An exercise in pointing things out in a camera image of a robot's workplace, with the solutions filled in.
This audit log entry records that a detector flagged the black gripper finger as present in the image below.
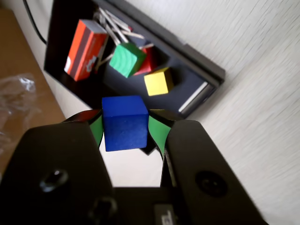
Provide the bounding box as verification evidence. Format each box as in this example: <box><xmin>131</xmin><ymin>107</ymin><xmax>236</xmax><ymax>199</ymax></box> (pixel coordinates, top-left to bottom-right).
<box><xmin>0</xmin><ymin>108</ymin><xmax>118</xmax><ymax>225</ymax></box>
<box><xmin>148</xmin><ymin>108</ymin><xmax>269</xmax><ymax>225</ymax></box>

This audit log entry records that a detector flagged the green wooden cube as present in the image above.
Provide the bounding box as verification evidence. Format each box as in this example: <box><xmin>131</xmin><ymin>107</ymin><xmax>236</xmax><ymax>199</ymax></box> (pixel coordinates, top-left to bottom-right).
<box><xmin>109</xmin><ymin>43</ymin><xmax>147</xmax><ymax>78</ymax></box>

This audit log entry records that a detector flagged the red wooden cube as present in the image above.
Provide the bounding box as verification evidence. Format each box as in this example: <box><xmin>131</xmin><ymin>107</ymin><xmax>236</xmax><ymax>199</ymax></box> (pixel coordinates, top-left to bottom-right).
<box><xmin>133</xmin><ymin>46</ymin><xmax>158</xmax><ymax>76</ymax></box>

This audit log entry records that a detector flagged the thick black table cable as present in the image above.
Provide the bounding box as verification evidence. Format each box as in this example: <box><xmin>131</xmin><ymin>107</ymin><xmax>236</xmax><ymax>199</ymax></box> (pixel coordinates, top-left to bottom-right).
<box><xmin>22</xmin><ymin>0</ymin><xmax>47</xmax><ymax>45</ymax></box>

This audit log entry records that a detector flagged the clear plastic wrap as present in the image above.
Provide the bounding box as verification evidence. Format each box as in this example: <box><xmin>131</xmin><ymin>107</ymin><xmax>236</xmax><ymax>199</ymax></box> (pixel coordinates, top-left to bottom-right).
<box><xmin>0</xmin><ymin>73</ymin><xmax>37</xmax><ymax>118</ymax></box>

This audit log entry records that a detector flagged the black open box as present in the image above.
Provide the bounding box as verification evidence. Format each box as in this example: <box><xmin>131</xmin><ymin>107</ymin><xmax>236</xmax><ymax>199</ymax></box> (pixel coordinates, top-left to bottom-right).
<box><xmin>112</xmin><ymin>0</ymin><xmax>226</xmax><ymax>118</ymax></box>

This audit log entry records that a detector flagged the blue wooden cube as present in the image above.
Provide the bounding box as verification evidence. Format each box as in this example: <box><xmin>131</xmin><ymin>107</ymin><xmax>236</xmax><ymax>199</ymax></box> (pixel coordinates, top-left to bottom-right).
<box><xmin>101</xmin><ymin>95</ymin><xmax>150</xmax><ymax>152</ymax></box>

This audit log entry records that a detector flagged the large brown cardboard box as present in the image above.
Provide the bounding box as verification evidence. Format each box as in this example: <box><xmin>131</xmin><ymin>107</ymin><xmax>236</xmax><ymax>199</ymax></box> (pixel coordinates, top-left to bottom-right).
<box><xmin>0</xmin><ymin>8</ymin><xmax>67</xmax><ymax>150</ymax></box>

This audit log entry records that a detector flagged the yellow wooden cube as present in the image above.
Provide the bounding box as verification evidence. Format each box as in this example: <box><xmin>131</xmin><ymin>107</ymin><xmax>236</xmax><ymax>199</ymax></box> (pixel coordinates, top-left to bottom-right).
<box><xmin>143</xmin><ymin>67</ymin><xmax>175</xmax><ymax>97</ymax></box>

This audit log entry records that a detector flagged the black cardboard box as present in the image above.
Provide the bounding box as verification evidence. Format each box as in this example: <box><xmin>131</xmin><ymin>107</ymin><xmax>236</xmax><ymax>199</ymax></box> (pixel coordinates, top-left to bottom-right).
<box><xmin>44</xmin><ymin>0</ymin><xmax>218</xmax><ymax>118</ymax></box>

